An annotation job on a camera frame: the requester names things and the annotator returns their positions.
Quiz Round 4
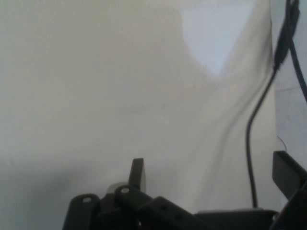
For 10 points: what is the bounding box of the cream toaster oven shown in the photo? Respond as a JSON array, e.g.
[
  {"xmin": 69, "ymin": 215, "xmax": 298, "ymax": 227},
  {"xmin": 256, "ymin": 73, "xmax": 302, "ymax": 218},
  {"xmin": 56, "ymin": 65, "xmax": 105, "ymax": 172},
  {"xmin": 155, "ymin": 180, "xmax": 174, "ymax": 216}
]
[{"xmin": 0, "ymin": 0, "xmax": 280, "ymax": 230}]

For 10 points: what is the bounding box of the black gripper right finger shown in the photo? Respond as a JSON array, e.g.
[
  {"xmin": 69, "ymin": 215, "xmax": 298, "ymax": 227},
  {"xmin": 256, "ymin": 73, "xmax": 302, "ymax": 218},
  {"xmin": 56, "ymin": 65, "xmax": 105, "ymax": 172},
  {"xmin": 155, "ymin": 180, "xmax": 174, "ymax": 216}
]
[{"xmin": 271, "ymin": 150, "xmax": 307, "ymax": 230}]

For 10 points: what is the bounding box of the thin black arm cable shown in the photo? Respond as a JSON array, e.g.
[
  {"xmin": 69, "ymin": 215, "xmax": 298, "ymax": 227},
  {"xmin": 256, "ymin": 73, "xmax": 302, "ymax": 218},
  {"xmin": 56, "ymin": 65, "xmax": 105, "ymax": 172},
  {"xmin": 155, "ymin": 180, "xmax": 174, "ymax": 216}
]
[{"xmin": 287, "ymin": 39, "xmax": 307, "ymax": 103}]

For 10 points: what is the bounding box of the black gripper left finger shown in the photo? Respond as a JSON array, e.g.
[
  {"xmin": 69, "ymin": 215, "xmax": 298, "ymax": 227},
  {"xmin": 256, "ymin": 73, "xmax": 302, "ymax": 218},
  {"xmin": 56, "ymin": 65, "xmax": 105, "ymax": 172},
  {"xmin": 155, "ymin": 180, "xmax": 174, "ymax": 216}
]
[{"xmin": 63, "ymin": 157, "xmax": 200, "ymax": 230}]

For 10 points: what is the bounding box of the black arm cable with connector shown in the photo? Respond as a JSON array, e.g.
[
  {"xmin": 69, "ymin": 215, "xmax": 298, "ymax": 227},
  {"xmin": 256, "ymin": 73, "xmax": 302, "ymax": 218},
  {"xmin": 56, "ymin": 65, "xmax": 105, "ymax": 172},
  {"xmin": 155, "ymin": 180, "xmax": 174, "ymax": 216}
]
[{"xmin": 245, "ymin": 0, "xmax": 302, "ymax": 208}]

